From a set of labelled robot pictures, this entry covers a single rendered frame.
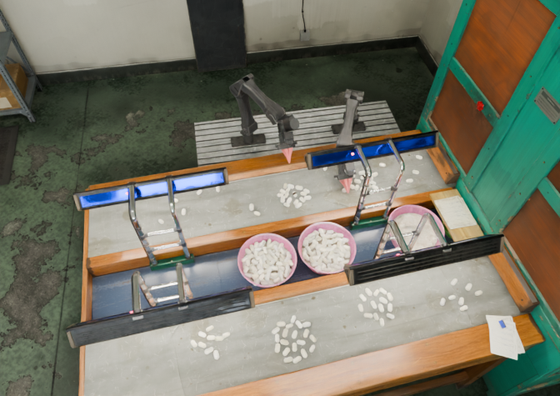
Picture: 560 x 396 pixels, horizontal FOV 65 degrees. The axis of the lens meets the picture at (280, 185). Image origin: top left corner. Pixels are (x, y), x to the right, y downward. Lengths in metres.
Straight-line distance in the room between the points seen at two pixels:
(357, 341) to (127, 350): 0.92
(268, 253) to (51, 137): 2.34
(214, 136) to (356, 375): 1.50
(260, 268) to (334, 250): 0.35
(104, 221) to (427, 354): 1.56
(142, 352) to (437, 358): 1.16
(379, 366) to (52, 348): 1.85
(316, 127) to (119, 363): 1.62
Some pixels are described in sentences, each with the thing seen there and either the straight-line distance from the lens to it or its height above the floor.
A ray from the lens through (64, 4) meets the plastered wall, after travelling 3.93.
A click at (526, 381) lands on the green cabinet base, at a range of 2.46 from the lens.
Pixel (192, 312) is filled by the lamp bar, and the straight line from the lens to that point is 1.58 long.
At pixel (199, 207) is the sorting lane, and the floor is 0.74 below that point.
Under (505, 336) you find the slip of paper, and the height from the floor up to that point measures 0.77.
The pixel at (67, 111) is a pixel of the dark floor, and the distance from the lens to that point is 4.07.
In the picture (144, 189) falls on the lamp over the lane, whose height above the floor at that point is 1.08.
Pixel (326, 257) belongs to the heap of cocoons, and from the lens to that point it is 2.07.
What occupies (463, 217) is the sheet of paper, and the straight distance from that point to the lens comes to 2.29.
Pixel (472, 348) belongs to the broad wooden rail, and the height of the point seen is 0.76.
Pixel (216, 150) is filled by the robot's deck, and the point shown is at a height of 0.67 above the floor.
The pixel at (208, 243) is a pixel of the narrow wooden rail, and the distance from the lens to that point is 2.06.
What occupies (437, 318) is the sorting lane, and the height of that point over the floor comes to 0.74.
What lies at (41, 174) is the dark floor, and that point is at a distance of 3.66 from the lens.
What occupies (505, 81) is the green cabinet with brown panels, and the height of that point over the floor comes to 1.40.
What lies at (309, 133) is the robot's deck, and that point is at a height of 0.66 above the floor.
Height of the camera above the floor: 2.54
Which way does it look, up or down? 53 degrees down
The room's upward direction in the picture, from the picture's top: 1 degrees clockwise
